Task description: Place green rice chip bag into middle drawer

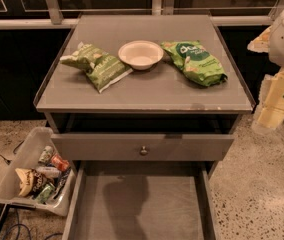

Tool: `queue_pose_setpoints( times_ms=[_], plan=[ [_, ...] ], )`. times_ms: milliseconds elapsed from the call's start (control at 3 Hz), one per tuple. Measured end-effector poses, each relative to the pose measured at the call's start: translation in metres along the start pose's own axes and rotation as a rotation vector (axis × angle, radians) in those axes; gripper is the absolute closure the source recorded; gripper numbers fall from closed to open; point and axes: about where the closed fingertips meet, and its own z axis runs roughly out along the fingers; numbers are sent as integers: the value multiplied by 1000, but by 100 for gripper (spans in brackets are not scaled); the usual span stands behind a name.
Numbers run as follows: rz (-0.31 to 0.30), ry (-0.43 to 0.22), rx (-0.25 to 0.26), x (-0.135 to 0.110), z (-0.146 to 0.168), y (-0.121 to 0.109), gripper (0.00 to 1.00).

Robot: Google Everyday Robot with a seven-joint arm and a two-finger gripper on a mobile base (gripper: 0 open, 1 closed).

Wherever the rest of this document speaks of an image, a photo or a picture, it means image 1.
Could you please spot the grey open middle drawer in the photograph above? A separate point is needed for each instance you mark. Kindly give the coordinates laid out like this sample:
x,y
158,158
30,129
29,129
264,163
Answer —
x,y
141,201

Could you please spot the metal window frame rail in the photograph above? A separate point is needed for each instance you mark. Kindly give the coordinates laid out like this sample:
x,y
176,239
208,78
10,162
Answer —
x,y
32,14

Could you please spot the green rice chip bag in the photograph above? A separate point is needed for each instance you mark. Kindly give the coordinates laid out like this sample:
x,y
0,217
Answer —
x,y
195,62

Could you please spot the grey top drawer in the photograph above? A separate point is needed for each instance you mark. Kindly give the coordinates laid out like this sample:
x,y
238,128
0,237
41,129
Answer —
x,y
126,147

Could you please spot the dark blue snack pack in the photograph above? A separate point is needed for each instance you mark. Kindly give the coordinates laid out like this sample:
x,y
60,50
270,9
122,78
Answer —
x,y
61,182

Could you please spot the round metal drawer knob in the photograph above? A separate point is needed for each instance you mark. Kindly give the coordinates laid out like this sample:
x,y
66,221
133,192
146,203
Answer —
x,y
144,151

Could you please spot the grey drawer cabinet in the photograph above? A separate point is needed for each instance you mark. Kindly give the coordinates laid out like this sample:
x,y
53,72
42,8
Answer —
x,y
156,101

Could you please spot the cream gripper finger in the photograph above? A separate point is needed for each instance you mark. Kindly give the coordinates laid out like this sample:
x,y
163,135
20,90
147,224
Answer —
x,y
269,113
261,43

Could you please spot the brown and cream snack bag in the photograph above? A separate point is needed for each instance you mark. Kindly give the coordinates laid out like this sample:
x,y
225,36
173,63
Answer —
x,y
31,181

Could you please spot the orange snack pack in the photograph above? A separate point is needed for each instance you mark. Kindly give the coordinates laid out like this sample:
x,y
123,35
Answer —
x,y
59,162

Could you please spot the clear plastic storage bin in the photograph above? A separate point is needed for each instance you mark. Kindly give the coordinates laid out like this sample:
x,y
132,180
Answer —
x,y
27,158

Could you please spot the green jalapeno chip bag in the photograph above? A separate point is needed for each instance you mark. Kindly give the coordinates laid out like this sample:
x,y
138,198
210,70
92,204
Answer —
x,y
101,68

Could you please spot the green can lower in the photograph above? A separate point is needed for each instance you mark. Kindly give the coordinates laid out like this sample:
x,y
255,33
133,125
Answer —
x,y
46,192

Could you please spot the white paper bowl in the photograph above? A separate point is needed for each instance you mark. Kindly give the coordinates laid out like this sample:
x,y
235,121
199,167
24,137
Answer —
x,y
141,55

